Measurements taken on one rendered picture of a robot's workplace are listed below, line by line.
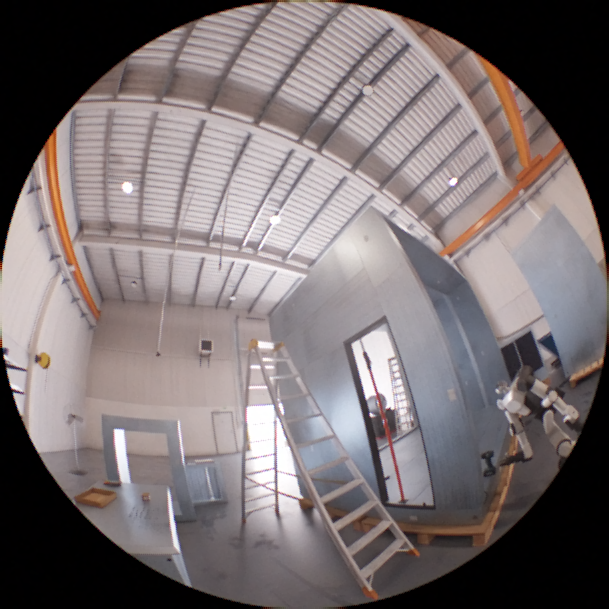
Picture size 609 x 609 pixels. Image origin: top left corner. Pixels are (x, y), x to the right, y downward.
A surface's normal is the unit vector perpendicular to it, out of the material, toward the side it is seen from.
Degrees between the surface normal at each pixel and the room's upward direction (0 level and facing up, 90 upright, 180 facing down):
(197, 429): 90
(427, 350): 90
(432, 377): 90
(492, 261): 90
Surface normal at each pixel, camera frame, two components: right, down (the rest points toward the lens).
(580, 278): -0.96, 0.07
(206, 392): 0.51, -0.51
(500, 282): -0.84, -0.11
